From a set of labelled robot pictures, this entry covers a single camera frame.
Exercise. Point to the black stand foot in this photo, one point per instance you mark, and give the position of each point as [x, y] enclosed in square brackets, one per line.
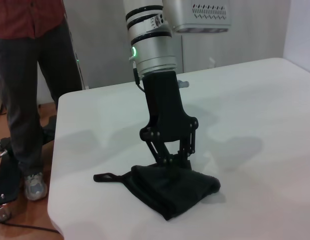
[48, 130]

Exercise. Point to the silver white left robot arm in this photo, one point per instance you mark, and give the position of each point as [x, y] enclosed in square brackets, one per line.
[149, 45]

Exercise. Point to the person in red shirt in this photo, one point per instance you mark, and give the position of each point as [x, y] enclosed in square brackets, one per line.
[22, 87]

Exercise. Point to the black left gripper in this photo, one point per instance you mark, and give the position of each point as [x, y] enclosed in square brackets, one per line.
[167, 112]

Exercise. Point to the dark rag with loop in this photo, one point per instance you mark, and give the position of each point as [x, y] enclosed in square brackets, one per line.
[169, 195]

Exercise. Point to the grey caster wheel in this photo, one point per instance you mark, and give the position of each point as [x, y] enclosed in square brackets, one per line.
[3, 215]

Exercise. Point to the silver black wrist camera box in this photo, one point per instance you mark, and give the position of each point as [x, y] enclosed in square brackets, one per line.
[202, 15]

